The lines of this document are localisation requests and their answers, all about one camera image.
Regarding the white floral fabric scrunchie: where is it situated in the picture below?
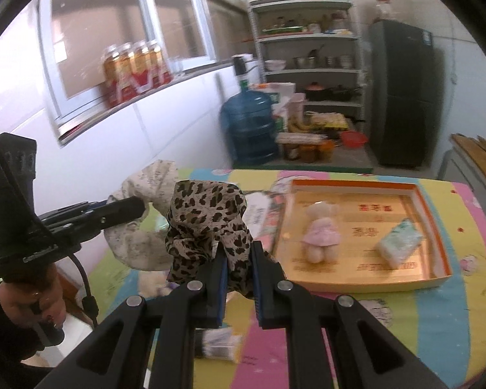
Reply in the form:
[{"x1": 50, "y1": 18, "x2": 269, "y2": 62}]
[{"x1": 104, "y1": 160, "x2": 179, "y2": 271}]

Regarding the leopard print fabric scrunchie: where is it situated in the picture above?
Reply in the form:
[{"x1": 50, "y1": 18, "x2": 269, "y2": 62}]
[{"x1": 165, "y1": 180, "x2": 254, "y2": 299}]

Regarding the person's left hand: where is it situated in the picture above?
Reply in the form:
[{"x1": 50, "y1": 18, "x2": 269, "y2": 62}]
[{"x1": 0, "y1": 264, "x2": 66, "y2": 328}]

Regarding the white blue tissue packet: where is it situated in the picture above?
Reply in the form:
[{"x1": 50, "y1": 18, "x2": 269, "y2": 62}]
[{"x1": 194, "y1": 326, "x2": 243, "y2": 363}]

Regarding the cream plush toy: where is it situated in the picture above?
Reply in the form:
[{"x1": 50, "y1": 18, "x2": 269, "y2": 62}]
[{"x1": 138, "y1": 270, "x2": 175, "y2": 299}]

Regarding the pink dressed teddy bear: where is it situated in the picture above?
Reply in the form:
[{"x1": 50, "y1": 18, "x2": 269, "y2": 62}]
[{"x1": 302, "y1": 201, "x2": 341, "y2": 264}]

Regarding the orange cardboard tray box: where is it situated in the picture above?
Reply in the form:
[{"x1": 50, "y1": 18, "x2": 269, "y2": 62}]
[{"x1": 274, "y1": 179, "x2": 453, "y2": 293}]

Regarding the green white tissue pack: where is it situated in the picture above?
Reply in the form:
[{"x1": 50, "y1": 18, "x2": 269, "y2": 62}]
[{"x1": 376, "y1": 218, "x2": 423, "y2": 269}]

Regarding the orange drink bottles pack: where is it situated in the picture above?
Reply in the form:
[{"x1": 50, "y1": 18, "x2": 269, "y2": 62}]
[{"x1": 101, "y1": 40, "x2": 173, "y2": 108}]

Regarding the blue water jug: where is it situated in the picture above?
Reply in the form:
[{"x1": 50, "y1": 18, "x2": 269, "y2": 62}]
[{"x1": 219, "y1": 54, "x2": 279, "y2": 167}]

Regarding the red plastic basket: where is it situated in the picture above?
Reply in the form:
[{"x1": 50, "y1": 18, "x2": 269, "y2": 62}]
[{"x1": 340, "y1": 130, "x2": 369, "y2": 148}]

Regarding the white metal storage shelf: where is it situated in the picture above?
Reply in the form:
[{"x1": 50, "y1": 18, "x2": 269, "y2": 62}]
[{"x1": 248, "y1": 0, "x2": 367, "y2": 128}]

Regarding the dark grey refrigerator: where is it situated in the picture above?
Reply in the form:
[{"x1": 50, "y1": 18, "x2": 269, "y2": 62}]
[{"x1": 370, "y1": 19, "x2": 436, "y2": 168}]

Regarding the black cable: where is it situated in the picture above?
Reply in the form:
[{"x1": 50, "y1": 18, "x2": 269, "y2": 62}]
[{"x1": 66, "y1": 252, "x2": 101, "y2": 329}]

